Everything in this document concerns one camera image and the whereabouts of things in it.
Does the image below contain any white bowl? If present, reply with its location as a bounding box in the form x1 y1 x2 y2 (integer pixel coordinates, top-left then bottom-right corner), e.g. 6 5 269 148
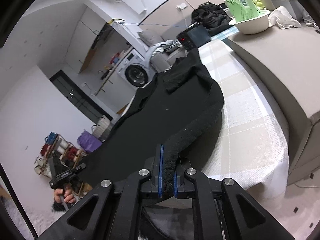
229 10 270 35

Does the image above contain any purple bag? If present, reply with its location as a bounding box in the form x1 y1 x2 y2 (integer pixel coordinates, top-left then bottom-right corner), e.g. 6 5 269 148
77 130 102 153

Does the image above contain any grey sofa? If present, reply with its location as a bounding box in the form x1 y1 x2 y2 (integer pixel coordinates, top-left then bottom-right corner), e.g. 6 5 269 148
138 30 187 72

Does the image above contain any black clothes pile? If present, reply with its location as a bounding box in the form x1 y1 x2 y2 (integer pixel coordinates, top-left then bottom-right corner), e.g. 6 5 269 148
191 2 232 36

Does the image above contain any light blue garment on sofa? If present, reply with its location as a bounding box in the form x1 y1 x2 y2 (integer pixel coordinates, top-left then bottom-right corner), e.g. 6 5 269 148
144 40 174 65

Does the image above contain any woven laundry basket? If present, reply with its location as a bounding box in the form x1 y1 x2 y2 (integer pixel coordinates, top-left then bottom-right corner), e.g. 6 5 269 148
91 115 112 141

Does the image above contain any person's left hand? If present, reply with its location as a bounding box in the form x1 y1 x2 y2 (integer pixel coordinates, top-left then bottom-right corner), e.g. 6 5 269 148
54 184 76 204

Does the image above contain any white washing machine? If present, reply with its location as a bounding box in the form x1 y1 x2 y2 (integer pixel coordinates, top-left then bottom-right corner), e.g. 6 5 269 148
116 48 157 89

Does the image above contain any green wipes pack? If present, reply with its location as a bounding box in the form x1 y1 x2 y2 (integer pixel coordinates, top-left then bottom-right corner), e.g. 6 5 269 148
225 0 260 22

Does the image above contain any black knit sweater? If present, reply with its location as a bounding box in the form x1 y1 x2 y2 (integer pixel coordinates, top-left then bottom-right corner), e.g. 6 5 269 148
80 49 224 198

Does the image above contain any plaid bed sheet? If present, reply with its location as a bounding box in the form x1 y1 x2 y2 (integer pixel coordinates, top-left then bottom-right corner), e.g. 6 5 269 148
125 26 291 209

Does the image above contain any wooden rack with spools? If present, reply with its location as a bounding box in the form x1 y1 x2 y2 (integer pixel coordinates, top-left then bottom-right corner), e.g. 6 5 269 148
34 130 87 196

